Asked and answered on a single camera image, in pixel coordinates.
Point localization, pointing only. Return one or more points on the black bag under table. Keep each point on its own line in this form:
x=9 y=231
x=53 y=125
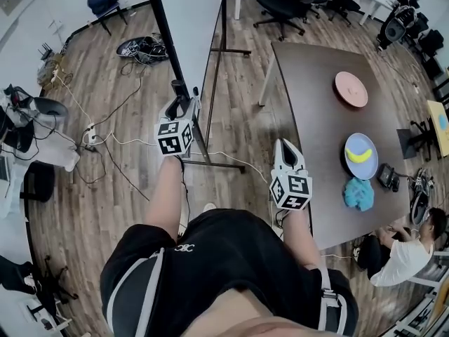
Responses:
x=368 y=255

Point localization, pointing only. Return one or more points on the person's white shoe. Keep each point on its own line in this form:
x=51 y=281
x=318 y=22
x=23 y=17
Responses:
x=209 y=207

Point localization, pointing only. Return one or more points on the white power strip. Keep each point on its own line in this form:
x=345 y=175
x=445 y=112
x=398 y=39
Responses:
x=92 y=133

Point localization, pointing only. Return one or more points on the person's black shirt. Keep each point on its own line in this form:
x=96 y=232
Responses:
x=224 y=258

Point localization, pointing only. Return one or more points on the small black monitor device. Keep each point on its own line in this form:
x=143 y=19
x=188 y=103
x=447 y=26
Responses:
x=386 y=174

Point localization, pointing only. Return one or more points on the yellow table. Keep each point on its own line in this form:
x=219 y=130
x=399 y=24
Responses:
x=440 y=121

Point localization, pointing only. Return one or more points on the pink plate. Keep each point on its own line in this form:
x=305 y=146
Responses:
x=350 y=90

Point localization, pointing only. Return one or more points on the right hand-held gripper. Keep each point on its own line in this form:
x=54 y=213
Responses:
x=293 y=190

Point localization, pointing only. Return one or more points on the dark brown table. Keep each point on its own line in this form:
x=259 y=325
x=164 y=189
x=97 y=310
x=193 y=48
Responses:
x=315 y=100

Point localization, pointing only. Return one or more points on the person's right forearm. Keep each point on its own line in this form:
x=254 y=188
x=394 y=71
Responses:
x=300 y=237

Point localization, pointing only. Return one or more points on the black swivel chair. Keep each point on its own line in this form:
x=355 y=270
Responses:
x=14 y=276

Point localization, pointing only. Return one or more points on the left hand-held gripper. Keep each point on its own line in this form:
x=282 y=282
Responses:
x=173 y=139

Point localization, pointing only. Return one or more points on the black white marker pen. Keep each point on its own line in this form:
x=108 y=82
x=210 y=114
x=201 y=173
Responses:
x=196 y=92

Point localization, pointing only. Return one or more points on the person's left forearm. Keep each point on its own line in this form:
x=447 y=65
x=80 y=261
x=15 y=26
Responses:
x=165 y=195

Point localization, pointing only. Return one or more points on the black chair with star base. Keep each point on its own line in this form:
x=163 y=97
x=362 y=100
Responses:
x=407 y=142

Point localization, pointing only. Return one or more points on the black wifi router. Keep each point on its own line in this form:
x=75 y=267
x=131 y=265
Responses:
x=46 y=50

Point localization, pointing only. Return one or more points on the blue cloth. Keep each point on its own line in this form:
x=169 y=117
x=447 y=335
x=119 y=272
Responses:
x=358 y=193

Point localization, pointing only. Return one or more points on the yellow banana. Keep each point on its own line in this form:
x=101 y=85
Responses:
x=358 y=157

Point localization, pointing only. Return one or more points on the light blue plate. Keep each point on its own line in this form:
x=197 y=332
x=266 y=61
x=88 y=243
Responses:
x=363 y=170

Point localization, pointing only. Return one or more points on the white whiteboard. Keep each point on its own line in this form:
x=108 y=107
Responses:
x=189 y=19

